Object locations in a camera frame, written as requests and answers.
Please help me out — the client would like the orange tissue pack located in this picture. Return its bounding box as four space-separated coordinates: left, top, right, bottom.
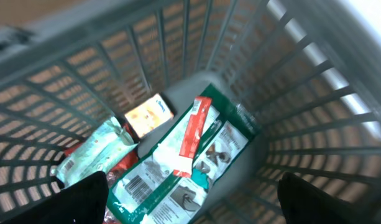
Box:
124 94 174 138

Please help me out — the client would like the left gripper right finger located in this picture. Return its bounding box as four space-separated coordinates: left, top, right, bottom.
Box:
277 172 374 224

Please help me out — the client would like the red stick sachet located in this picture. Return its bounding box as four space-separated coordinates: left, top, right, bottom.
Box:
173 96 212 178

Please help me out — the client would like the light green wipes pack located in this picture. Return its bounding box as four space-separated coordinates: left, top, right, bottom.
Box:
55 116 137 188

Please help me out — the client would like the grey plastic mesh basket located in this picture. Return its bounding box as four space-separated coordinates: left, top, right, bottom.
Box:
0 0 381 223

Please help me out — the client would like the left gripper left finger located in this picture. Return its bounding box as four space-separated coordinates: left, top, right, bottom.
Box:
3 171 109 224

